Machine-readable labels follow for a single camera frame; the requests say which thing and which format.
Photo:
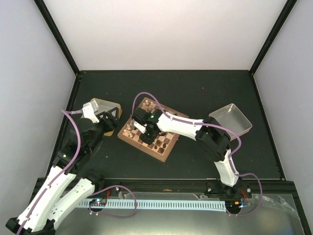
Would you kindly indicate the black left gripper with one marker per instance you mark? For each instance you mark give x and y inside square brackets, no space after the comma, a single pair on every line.
[114,122]

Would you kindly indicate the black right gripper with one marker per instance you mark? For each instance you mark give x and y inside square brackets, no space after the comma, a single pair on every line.
[149,141]

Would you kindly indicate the dark rook chess piece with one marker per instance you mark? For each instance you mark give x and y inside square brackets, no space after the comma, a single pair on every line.
[162,150]

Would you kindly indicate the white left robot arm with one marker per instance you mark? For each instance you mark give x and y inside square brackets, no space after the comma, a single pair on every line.
[49,207]

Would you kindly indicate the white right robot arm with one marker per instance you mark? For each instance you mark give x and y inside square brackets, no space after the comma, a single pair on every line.
[213,140]

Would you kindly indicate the yellow metal tin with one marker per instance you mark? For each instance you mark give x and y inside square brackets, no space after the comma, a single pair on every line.
[104,106]

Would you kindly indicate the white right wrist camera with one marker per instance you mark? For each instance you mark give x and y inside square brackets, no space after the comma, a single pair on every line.
[136,125]

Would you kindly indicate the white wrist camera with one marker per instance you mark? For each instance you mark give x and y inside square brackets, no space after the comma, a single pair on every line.
[89,109]
[136,125]

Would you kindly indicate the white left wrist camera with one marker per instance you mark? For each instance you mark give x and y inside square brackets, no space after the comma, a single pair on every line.
[89,109]

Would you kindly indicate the white slotted cable duct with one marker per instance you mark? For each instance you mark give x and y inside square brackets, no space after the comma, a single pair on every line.
[187,205]

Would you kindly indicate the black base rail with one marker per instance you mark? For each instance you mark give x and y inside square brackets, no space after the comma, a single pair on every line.
[212,188]

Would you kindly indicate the black frame post left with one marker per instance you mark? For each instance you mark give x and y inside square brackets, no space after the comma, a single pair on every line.
[42,7]

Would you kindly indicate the black frame post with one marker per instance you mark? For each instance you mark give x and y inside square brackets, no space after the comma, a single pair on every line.
[42,7]
[285,12]

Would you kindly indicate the black frame post right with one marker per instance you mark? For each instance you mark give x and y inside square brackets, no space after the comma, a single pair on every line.
[285,12]

